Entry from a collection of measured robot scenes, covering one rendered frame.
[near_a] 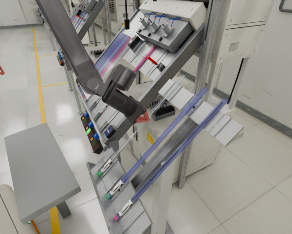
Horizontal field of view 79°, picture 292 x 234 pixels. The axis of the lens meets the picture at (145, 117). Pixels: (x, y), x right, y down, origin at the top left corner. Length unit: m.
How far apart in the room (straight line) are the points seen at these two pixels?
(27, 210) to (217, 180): 1.35
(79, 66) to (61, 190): 0.59
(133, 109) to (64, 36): 0.28
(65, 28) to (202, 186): 1.45
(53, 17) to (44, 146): 0.78
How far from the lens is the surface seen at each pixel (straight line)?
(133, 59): 1.08
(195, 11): 0.88
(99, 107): 1.08
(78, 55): 0.54
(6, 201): 1.46
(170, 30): 0.91
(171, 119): 1.20
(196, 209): 1.53
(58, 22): 0.56
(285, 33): 2.35
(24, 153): 1.19
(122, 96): 0.56
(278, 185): 1.93
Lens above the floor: 1.33
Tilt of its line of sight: 36 degrees down
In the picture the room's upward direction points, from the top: straight up
